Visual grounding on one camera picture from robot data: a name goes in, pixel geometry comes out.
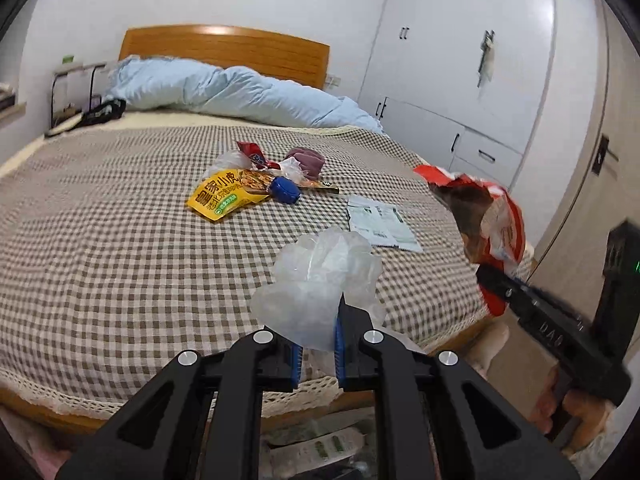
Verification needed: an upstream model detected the clear plastic bag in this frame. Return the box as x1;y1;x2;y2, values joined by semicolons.
250;227;386;351

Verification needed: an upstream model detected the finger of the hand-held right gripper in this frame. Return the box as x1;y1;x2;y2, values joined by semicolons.
475;262;594;342

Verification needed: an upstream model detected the hanging pale cloth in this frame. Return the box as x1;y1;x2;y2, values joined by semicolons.
477;30;497;98

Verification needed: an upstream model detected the wooden headboard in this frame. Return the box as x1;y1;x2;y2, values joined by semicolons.
0;24;538;436

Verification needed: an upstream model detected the black door handle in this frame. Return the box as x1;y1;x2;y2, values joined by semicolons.
592;135;618;176

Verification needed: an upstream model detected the purple cloth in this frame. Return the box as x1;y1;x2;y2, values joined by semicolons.
285;147;326;181

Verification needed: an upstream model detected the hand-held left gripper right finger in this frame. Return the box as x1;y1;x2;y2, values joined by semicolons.
333;295;581;480

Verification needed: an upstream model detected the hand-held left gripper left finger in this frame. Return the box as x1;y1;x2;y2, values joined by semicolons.
55;326;302;480

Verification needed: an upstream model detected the checked bedspread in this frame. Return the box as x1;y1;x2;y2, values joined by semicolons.
0;125;536;418

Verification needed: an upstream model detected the yellow snack packet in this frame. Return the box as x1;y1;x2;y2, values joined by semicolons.
186;169;273;223

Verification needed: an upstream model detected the black bedside rack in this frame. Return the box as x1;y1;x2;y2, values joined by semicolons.
50;60;108;128

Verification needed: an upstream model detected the black strap bag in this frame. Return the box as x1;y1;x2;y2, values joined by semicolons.
45;99;127;137

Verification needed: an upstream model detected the beige slipper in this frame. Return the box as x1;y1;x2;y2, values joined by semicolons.
465;322;512;378

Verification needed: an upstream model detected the small red snack packet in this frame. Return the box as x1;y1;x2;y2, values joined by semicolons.
236;141;281;171

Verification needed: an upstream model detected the white green-printed pouch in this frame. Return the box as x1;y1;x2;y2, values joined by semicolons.
346;194;423;252

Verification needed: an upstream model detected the blue round lid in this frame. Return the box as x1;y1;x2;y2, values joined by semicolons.
267;176;301;204

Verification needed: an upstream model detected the red white snack bag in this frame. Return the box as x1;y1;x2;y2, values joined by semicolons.
414;164;526;318

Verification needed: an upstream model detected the light blue duvet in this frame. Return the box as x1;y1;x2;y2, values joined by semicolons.
102;56;386;133

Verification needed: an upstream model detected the person's right hand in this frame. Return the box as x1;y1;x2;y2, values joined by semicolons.
532;385;619;454

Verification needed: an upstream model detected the white wardrobe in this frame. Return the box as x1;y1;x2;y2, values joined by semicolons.
357;0;606;191

